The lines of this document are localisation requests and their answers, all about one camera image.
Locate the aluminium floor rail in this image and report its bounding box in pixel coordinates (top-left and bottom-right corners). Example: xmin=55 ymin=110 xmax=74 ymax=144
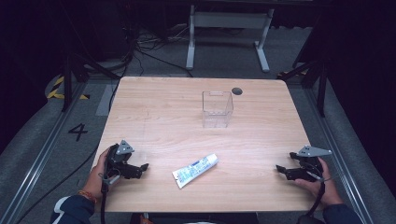
xmin=0 ymin=83 xmax=89 ymax=224
xmin=304 ymin=88 xmax=375 ymax=224

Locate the person's right hand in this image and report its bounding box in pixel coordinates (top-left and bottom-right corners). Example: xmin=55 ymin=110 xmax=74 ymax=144
xmin=293 ymin=157 xmax=345 ymax=209

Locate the right hand-held gripper cable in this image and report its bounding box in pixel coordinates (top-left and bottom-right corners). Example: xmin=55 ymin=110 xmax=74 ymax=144
xmin=297 ymin=161 xmax=332 ymax=224

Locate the person's left hand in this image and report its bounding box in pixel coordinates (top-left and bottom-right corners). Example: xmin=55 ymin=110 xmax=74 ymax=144
xmin=81 ymin=147 xmax=110 ymax=201

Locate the hand-held gripper cable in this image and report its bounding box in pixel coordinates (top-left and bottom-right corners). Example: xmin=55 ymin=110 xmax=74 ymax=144
xmin=297 ymin=161 xmax=332 ymax=224
xmin=99 ymin=173 xmax=121 ymax=224

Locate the bundle of floor cables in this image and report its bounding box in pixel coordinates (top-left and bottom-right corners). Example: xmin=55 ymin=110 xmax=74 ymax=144
xmin=108 ymin=18 xmax=194 ymax=111

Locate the long black floor cable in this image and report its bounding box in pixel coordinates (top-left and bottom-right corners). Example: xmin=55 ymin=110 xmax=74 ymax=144
xmin=14 ymin=143 xmax=101 ymax=224

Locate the white toothpaste tube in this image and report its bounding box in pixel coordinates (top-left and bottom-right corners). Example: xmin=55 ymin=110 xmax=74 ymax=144
xmin=172 ymin=153 xmax=219 ymax=189

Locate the left hand-held gripper cable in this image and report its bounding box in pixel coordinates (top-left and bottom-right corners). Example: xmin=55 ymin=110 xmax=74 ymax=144
xmin=99 ymin=173 xmax=121 ymax=224

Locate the grey floor tape patch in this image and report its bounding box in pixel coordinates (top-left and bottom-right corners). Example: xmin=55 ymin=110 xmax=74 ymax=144
xmin=94 ymin=83 xmax=119 ymax=118

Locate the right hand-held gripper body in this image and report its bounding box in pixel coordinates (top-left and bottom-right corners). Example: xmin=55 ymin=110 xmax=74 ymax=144
xmin=296 ymin=145 xmax=333 ymax=184

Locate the clear plastic box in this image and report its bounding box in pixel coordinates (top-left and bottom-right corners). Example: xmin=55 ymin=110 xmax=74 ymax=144
xmin=201 ymin=90 xmax=234 ymax=130

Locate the orange wrist bracelet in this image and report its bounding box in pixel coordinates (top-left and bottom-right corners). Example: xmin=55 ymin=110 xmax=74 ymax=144
xmin=77 ymin=189 xmax=97 ymax=203

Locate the black tripod stand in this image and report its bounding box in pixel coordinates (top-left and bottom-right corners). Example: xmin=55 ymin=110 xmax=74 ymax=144
xmin=60 ymin=51 xmax=121 ymax=113
xmin=276 ymin=58 xmax=331 ymax=119

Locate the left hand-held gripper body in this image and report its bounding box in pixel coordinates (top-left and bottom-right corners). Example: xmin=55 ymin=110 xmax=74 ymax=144
xmin=104 ymin=139 xmax=135 ymax=187

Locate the white metal desk frame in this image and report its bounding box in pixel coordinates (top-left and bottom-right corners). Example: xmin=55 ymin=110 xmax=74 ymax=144
xmin=185 ymin=4 xmax=276 ymax=74

